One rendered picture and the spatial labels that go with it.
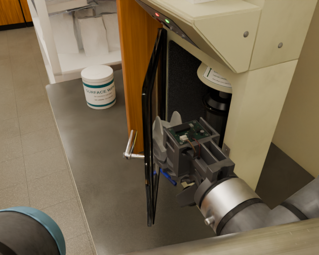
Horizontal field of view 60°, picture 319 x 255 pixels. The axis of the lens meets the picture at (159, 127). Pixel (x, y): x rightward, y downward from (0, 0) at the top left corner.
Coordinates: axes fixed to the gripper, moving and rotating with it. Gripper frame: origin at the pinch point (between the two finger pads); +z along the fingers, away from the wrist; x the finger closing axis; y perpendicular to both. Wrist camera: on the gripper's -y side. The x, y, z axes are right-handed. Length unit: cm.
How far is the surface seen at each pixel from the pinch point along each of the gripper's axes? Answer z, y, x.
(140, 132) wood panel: 29.0, -25.2, -6.9
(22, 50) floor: 395, -128, 31
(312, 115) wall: 4, -17, -55
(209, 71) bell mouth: 5.5, 6.4, -14.6
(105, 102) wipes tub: 60, -31, -3
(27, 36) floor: 452, -128, 19
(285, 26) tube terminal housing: -8.0, 19.7, -17.9
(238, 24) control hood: -8.0, 21.2, -8.4
